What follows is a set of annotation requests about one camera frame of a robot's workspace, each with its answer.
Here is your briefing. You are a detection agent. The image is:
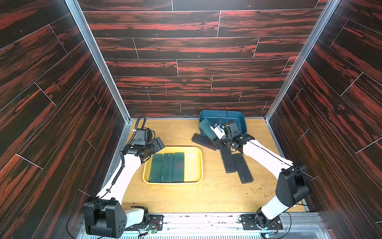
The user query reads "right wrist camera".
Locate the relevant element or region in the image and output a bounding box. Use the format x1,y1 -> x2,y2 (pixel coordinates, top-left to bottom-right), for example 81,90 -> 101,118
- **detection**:
212,121 -> 241,139

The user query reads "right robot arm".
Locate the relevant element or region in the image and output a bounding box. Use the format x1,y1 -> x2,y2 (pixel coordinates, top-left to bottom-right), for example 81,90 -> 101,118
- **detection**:
215,134 -> 312,229

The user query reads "dark grey pencil case outer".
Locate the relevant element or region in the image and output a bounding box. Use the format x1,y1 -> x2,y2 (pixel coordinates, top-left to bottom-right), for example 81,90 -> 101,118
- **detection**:
232,153 -> 253,184

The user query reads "yellow plastic tray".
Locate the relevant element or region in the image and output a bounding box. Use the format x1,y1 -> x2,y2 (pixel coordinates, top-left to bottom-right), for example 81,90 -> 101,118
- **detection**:
142,146 -> 204,185

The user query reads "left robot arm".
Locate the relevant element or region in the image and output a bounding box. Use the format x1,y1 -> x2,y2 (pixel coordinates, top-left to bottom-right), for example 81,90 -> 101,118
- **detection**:
83,137 -> 165,239

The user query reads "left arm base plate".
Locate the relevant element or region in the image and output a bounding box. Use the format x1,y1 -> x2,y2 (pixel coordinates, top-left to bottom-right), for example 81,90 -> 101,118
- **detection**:
125,214 -> 164,231

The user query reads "aluminium front rail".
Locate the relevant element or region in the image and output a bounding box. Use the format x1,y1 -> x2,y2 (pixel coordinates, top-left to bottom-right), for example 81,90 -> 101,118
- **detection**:
77,213 -> 332,239

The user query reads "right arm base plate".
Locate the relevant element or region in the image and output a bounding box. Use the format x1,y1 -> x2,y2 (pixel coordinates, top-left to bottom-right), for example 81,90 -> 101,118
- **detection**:
238,214 -> 283,231

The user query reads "teal plastic tray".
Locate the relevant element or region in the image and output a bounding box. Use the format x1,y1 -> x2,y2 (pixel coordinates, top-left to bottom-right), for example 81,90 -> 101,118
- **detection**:
199,110 -> 247,136

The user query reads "dark grey pencil case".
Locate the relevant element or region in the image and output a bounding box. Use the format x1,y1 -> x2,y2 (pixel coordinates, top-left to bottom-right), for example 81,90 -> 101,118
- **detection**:
232,153 -> 253,184
219,147 -> 237,173

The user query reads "green pencil case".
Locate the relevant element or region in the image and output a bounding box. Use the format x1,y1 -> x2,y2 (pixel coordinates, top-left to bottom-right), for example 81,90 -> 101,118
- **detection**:
149,154 -> 164,183
199,119 -> 218,141
161,153 -> 175,183
172,152 -> 185,183

